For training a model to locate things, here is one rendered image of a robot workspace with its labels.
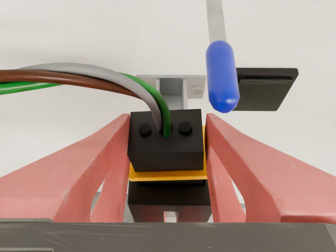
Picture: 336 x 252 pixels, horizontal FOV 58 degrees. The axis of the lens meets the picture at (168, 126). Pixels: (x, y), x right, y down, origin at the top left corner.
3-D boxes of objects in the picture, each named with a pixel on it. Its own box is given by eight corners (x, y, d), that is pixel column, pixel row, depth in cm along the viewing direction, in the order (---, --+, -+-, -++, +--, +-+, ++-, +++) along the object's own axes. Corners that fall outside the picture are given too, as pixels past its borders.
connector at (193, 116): (146, 158, 17) (144, 193, 16) (129, 108, 13) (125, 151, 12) (200, 156, 17) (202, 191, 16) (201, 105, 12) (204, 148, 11)
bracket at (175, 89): (138, 95, 22) (134, 159, 19) (136, 74, 20) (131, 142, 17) (202, 96, 22) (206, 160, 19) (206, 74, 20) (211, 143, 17)
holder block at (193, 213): (139, 168, 21) (136, 229, 19) (132, 129, 16) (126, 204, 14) (200, 169, 21) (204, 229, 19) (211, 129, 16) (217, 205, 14)
